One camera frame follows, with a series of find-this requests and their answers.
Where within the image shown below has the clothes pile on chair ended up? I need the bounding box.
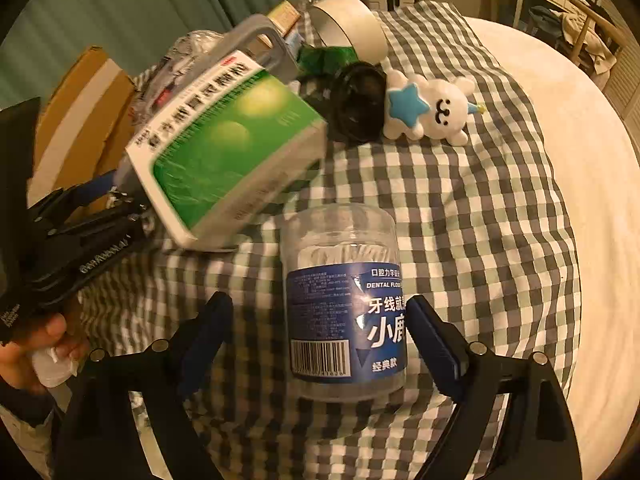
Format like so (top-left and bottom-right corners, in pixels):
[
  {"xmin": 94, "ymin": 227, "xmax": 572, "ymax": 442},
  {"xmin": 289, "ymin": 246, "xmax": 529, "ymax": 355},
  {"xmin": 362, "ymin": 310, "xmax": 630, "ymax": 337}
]
[{"xmin": 560, "ymin": 10, "xmax": 621, "ymax": 71}]

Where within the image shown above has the clear plastic packet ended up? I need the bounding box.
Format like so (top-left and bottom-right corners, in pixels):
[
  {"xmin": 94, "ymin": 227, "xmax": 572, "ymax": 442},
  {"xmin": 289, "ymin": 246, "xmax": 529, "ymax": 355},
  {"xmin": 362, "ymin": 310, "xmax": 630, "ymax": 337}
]
[{"xmin": 130, "ymin": 30, "xmax": 231, "ymax": 126}]

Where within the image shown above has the white tape roll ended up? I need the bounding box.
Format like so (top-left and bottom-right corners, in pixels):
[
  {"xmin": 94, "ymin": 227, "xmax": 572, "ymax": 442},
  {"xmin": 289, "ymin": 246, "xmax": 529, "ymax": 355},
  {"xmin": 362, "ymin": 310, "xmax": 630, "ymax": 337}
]
[{"xmin": 310, "ymin": 0, "xmax": 388, "ymax": 61}]

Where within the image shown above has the grey plastic handled case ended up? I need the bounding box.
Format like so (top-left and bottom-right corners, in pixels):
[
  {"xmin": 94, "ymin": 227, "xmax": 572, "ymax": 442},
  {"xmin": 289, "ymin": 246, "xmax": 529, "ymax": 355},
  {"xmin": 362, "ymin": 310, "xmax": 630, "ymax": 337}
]
[{"xmin": 145, "ymin": 14, "xmax": 298, "ymax": 111}]

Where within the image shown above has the brown cardboard box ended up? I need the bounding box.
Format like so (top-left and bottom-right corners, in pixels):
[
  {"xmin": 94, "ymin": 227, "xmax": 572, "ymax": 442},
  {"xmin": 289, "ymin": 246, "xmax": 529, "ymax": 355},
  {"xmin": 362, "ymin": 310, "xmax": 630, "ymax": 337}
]
[{"xmin": 30, "ymin": 45, "xmax": 138, "ymax": 211}]

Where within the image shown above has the large green curtain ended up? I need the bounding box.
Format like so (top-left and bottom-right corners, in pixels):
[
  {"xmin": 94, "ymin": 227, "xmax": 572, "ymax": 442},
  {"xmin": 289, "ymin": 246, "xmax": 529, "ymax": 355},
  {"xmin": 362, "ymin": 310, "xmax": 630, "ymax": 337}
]
[{"xmin": 0, "ymin": 0, "xmax": 313, "ymax": 111}]

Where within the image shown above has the green medicine box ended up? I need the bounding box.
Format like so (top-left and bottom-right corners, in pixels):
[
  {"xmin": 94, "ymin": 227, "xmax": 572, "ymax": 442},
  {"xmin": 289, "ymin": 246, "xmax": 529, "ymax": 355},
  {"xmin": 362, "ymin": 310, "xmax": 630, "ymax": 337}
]
[{"xmin": 125, "ymin": 50, "xmax": 328, "ymax": 251}]

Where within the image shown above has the wooden chair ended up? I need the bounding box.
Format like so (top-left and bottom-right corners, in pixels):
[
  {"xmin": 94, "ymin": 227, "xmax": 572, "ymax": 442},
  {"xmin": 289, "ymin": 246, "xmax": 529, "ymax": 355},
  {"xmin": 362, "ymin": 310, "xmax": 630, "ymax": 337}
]
[{"xmin": 530, "ymin": 0, "xmax": 626, "ymax": 76}]

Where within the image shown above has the clear dental floss jar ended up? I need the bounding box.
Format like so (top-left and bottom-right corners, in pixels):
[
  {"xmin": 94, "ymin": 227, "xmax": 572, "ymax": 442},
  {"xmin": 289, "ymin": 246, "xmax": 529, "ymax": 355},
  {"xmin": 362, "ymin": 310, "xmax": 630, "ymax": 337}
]
[{"xmin": 279, "ymin": 205, "xmax": 411, "ymax": 401}]

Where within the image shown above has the green foil packet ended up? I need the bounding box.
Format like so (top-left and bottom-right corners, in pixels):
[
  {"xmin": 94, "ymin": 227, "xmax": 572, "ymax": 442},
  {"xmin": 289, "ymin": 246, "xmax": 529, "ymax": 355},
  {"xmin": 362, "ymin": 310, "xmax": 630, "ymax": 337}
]
[{"xmin": 297, "ymin": 45, "xmax": 358, "ymax": 78}]

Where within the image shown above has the black round lid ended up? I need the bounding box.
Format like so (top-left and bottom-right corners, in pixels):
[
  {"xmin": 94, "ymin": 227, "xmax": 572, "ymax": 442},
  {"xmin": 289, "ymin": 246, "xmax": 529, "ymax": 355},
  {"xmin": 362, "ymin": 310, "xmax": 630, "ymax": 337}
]
[{"xmin": 327, "ymin": 60, "xmax": 388, "ymax": 143}]

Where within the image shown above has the white plush toy blue star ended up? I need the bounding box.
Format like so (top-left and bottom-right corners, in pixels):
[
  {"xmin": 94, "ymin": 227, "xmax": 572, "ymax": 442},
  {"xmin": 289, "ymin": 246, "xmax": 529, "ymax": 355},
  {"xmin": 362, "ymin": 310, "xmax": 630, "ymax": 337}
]
[{"xmin": 382, "ymin": 69, "xmax": 488, "ymax": 146}]

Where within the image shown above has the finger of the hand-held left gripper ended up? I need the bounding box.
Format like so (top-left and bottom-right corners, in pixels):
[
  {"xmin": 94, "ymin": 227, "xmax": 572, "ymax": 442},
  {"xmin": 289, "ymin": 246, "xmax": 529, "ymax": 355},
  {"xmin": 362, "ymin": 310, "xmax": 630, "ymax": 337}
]
[
  {"xmin": 30, "ymin": 170, "xmax": 123, "ymax": 234},
  {"xmin": 49, "ymin": 189, "xmax": 149, "ymax": 262}
]

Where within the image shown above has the white crumpled tissue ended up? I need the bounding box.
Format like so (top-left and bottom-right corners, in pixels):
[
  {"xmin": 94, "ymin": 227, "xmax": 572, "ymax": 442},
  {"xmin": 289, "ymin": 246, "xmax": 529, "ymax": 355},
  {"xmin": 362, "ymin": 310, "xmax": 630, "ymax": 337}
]
[{"xmin": 34, "ymin": 349, "xmax": 80, "ymax": 387}]

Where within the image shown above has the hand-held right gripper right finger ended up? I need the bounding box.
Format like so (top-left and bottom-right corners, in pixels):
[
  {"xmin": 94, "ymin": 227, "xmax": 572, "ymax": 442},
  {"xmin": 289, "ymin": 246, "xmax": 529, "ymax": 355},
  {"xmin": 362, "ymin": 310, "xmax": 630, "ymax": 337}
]
[{"xmin": 406, "ymin": 294, "xmax": 585, "ymax": 480}]

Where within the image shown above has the person's left hand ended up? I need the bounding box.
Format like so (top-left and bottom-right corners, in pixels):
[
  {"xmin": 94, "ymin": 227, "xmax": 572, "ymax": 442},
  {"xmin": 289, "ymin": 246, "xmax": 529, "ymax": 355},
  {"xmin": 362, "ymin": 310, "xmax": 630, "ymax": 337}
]
[{"xmin": 0, "ymin": 311, "xmax": 90, "ymax": 395}]

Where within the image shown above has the louvered wardrobe door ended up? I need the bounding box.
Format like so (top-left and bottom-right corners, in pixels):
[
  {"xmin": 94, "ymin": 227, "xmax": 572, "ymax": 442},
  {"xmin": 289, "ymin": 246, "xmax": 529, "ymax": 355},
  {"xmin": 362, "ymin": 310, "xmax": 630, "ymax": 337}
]
[{"xmin": 600, "ymin": 35, "xmax": 640, "ymax": 111}]

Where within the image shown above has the small yellow box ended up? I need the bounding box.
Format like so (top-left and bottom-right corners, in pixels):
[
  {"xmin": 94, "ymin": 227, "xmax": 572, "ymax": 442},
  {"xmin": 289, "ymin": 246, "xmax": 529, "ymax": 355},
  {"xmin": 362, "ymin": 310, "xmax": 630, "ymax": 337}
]
[{"xmin": 267, "ymin": 2, "xmax": 302, "ymax": 36}]

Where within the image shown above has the grey checkered blanket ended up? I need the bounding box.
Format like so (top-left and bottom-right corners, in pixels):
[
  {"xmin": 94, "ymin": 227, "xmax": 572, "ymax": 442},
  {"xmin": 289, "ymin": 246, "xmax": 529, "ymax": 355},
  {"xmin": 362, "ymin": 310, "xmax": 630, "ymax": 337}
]
[{"xmin": 80, "ymin": 0, "xmax": 581, "ymax": 480}]

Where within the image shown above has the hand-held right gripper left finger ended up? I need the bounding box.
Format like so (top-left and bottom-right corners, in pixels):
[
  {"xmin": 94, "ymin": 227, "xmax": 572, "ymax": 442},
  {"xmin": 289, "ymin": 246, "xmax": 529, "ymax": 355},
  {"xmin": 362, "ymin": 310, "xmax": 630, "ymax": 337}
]
[{"xmin": 57, "ymin": 291, "xmax": 235, "ymax": 480}]

